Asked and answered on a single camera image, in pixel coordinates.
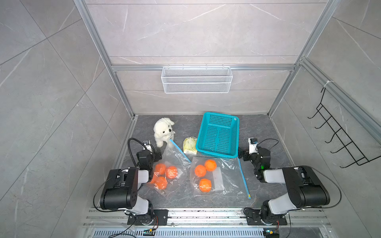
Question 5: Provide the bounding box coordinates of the orange one bag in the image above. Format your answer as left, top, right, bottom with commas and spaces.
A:
204, 159, 217, 172

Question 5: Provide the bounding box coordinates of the clear zip bag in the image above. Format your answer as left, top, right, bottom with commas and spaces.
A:
190, 157, 251, 199
148, 140, 191, 196

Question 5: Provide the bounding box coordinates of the orange two bag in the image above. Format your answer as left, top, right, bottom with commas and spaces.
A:
194, 165, 207, 178

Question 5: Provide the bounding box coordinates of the orange three bag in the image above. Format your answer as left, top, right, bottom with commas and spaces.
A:
198, 178, 212, 193

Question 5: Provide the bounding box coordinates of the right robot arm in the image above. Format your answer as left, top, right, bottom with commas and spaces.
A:
238, 137, 343, 225

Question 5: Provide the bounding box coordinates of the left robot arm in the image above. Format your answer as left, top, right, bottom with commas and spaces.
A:
92, 138, 162, 226

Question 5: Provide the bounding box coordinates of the orange in left bag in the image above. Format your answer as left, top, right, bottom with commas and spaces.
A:
154, 163, 167, 176

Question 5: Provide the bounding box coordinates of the white plush dog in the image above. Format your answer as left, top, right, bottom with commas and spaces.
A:
153, 118, 175, 148

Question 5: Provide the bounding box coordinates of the yellow tissue packet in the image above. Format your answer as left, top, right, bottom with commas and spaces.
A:
183, 136, 197, 156

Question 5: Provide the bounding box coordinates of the teal plastic basket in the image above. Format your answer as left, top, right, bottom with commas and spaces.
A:
196, 112, 240, 159

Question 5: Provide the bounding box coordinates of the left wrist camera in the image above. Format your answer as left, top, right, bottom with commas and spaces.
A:
143, 140, 152, 152

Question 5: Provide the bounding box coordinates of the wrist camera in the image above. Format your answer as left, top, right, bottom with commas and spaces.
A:
248, 137, 258, 154
143, 140, 152, 152

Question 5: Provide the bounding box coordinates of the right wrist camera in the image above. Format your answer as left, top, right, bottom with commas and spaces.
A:
248, 137, 258, 154

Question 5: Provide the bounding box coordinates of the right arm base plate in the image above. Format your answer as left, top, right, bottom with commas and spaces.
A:
243, 207, 288, 226

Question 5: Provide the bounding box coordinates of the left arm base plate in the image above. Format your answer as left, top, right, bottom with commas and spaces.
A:
127, 209, 169, 226

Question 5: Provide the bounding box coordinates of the aluminium rail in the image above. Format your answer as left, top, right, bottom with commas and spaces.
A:
80, 208, 331, 228

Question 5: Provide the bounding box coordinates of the white wire wall basket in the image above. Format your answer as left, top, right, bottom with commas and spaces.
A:
161, 66, 233, 94

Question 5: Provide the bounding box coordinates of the black wire hook rack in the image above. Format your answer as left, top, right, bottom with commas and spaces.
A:
307, 88, 381, 169

